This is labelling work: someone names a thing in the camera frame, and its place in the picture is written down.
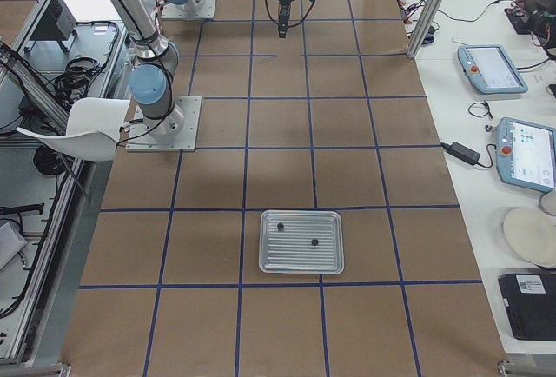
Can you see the ribbed metal tray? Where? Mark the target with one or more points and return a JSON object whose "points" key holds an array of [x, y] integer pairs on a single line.
{"points": [[290, 251]]}

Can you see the upper blue teach pendant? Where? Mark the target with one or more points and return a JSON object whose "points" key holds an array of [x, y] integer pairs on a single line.
{"points": [[490, 70]]}

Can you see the blue teach pendant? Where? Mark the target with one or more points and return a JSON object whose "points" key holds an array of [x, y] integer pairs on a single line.
{"points": [[525, 154], [490, 70]]}

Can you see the white plastic chair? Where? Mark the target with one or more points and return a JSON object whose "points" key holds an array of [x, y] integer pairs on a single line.
{"points": [[92, 130]]}

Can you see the black power adapter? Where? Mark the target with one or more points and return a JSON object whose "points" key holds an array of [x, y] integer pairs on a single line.
{"points": [[464, 153]]}

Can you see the lower blue teach pendant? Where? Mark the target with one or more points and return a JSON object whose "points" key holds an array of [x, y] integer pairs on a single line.
{"points": [[525, 154]]}

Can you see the beige round plate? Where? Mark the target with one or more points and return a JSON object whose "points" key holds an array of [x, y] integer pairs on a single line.
{"points": [[531, 234]]}

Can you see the black laptop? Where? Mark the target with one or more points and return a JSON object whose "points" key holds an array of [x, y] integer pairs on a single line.
{"points": [[529, 300]]}

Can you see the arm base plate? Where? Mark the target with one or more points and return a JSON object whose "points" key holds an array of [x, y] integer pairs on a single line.
{"points": [[177, 132], [188, 10]]}

